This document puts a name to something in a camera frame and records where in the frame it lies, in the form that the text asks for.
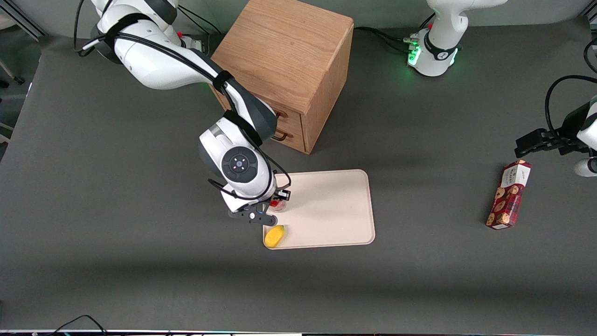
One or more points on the red cookie box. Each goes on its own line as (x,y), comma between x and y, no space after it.
(509,196)

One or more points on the aluminium frame bar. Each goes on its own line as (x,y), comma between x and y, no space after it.
(21,18)

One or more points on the wooden drawer cabinet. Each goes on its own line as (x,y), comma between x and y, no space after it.
(289,56)

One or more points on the yellow lemon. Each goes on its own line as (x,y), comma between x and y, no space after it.
(274,236)

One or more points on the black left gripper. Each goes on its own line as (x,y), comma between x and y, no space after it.
(561,138)

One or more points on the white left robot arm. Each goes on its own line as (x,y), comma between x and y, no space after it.
(440,42)

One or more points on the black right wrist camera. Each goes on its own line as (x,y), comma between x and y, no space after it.
(252,216)

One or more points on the red coke bottle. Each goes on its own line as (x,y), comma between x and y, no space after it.
(278,205)

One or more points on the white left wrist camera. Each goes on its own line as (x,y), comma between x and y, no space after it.
(586,167)

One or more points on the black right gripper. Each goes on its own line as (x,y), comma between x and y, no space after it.
(281,194)

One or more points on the beige plastic tray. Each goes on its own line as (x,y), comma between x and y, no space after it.
(326,210)

